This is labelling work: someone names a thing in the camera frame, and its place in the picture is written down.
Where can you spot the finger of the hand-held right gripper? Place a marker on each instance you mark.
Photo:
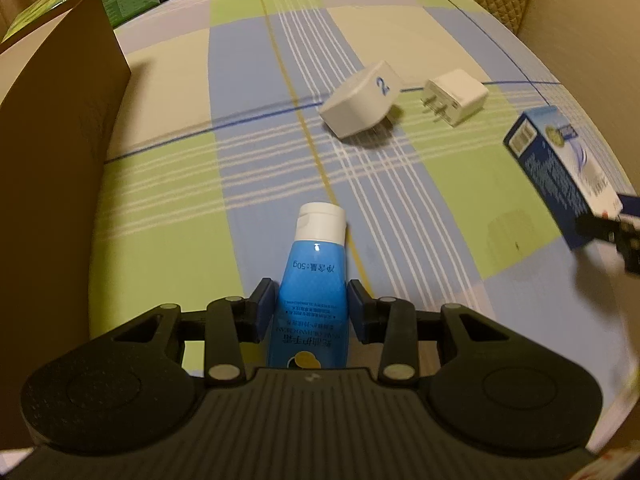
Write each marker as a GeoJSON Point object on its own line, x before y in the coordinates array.
{"type": "Point", "coordinates": [631, 205]}
{"type": "Point", "coordinates": [597, 230]}

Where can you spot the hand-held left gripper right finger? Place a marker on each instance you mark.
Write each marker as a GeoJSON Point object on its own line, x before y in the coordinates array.
{"type": "Point", "coordinates": [357, 306]}

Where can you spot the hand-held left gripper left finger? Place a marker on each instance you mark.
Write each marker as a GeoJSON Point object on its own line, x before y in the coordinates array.
{"type": "Point", "coordinates": [265, 306]}

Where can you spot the blue tube white cap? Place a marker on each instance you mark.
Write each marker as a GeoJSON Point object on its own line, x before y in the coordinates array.
{"type": "Point", "coordinates": [310, 280]}

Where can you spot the blue white carton box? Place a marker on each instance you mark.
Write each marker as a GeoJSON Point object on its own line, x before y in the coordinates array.
{"type": "Point", "coordinates": [555, 170]}

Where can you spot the brown cardboard box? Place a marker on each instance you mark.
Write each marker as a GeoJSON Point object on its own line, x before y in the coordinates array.
{"type": "Point", "coordinates": [50, 185]}

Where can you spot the plaid bed sheet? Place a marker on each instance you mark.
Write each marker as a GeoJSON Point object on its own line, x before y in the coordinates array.
{"type": "Point", "coordinates": [250, 135]}

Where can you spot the white charger plug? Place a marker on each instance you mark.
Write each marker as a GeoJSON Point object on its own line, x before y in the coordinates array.
{"type": "Point", "coordinates": [460, 95]}

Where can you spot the white cube power socket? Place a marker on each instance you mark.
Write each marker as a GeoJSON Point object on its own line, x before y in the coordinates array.
{"type": "Point", "coordinates": [357, 100]}

